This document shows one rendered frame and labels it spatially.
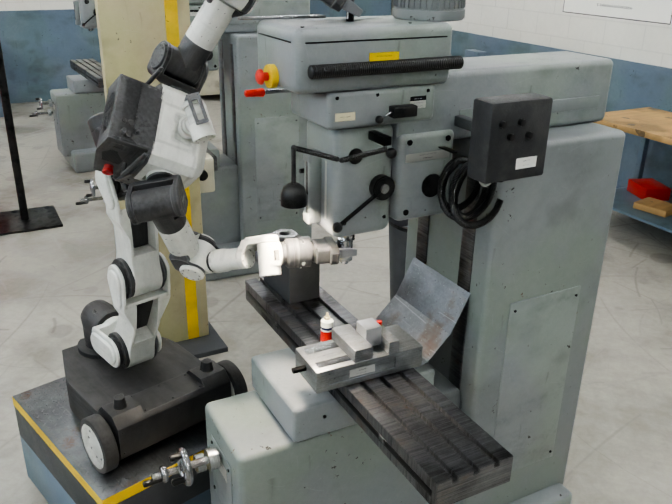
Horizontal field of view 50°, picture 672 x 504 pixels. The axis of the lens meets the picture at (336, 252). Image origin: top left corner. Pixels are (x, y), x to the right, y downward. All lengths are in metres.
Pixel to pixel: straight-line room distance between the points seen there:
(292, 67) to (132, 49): 1.84
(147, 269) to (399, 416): 1.03
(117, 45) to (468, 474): 2.52
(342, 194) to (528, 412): 1.10
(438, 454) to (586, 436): 1.82
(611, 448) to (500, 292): 1.49
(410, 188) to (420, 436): 0.68
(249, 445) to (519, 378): 0.93
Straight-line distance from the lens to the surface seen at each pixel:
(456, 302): 2.33
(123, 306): 2.55
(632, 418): 3.83
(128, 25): 3.57
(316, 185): 2.03
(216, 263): 2.21
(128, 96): 2.10
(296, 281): 2.50
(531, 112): 1.93
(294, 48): 1.81
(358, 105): 1.91
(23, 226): 6.09
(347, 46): 1.86
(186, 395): 2.67
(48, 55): 10.90
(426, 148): 2.06
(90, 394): 2.79
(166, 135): 2.10
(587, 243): 2.47
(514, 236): 2.22
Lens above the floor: 2.08
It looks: 23 degrees down
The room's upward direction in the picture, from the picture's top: 1 degrees clockwise
